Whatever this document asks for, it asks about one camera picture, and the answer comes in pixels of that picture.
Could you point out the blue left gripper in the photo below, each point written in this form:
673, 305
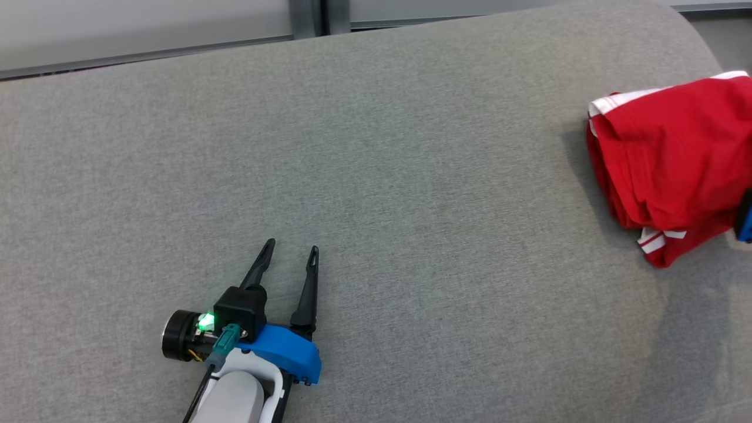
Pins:
288, 349

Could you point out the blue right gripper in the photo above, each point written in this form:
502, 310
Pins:
746, 229

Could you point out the red white shorts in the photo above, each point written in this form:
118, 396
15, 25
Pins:
675, 153

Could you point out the grey partition base rail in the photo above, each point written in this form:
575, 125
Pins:
147, 57
529, 16

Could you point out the grey metal partition post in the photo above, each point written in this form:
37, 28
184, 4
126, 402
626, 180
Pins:
320, 16

